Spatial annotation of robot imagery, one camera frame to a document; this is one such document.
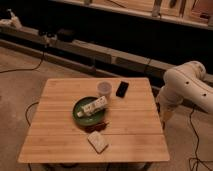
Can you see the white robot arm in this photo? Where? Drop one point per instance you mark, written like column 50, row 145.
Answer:
column 181, row 82

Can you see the translucent ceramic cup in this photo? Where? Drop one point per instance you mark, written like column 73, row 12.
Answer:
column 104, row 88

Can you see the white tube on plate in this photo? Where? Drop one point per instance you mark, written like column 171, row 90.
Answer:
column 93, row 107

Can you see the green plate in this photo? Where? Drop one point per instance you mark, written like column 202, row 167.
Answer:
column 87, row 120

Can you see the red chili pepper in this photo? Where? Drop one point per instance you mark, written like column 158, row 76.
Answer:
column 97, row 127

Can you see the wooden table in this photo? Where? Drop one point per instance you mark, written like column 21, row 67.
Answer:
column 130, row 131

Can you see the black device on ledge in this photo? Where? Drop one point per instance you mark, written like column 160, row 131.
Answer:
column 65, row 35

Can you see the white object on ledge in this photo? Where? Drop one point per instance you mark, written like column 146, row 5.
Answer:
column 13, row 21

